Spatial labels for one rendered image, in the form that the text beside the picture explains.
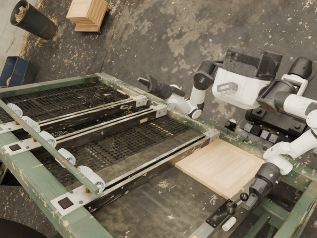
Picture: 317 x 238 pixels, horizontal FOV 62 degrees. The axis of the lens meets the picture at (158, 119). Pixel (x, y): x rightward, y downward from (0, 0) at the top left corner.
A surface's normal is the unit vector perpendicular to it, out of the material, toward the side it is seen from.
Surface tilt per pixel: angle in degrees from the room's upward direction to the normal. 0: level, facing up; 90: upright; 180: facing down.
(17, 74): 90
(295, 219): 58
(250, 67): 23
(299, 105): 27
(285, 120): 0
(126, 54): 0
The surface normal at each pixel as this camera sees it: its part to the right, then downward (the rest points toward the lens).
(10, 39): 0.80, 0.19
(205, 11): -0.52, -0.26
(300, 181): -0.68, 0.25
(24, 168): 0.11, -0.89
